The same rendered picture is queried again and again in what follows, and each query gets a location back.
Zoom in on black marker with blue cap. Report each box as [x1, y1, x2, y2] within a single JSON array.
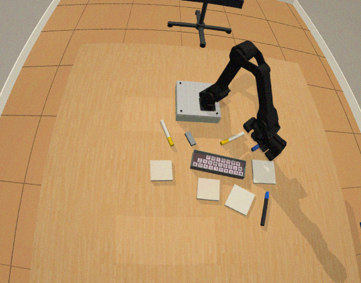
[[260, 192, 269, 226]]

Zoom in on keyboard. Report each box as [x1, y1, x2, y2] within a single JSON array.
[[190, 149, 247, 179]]

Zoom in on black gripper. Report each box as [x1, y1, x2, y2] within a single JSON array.
[[243, 117, 277, 161]]

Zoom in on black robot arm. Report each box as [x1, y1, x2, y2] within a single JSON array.
[[199, 41, 287, 156]]

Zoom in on dark blue stylus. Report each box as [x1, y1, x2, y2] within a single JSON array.
[[251, 144, 260, 151]]

